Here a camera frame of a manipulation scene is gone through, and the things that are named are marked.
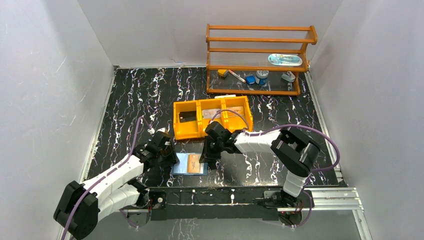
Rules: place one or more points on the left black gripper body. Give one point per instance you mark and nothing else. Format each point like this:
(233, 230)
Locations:
(168, 156)

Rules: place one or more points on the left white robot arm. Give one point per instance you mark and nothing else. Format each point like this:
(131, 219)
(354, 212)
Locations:
(83, 205)

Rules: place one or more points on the yellow sponge block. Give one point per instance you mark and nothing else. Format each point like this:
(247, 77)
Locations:
(222, 73)

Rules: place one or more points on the grey tape dispenser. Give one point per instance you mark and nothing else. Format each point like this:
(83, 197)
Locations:
(288, 76)

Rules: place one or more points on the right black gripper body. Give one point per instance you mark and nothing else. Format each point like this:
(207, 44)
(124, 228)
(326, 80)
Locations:
(218, 145)

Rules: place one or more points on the blue card holder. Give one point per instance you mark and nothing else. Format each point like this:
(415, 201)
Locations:
(181, 167)

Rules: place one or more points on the white rectangular box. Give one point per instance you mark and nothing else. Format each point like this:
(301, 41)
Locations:
(225, 96)

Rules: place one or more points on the orange credit card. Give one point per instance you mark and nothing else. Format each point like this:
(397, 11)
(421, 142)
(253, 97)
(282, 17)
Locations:
(193, 164)
(235, 109)

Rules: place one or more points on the blue blister pack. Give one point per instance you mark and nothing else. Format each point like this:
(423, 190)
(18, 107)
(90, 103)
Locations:
(288, 60)

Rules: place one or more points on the silver credit card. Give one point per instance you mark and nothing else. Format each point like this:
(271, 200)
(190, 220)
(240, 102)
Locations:
(212, 113)

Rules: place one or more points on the blue small box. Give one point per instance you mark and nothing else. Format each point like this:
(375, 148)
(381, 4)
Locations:
(250, 79)

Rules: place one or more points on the black credit card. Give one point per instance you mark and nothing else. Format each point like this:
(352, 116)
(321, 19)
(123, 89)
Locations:
(187, 116)

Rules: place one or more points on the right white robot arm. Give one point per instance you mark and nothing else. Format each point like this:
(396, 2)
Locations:
(295, 149)

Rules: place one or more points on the orange wooden shelf rack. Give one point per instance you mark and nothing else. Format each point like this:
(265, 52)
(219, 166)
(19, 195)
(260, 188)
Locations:
(244, 49)

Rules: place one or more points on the yellow three-compartment bin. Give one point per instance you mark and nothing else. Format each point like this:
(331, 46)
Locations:
(196, 129)

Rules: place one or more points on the white marker pen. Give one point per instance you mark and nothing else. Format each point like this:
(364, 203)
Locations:
(237, 76)

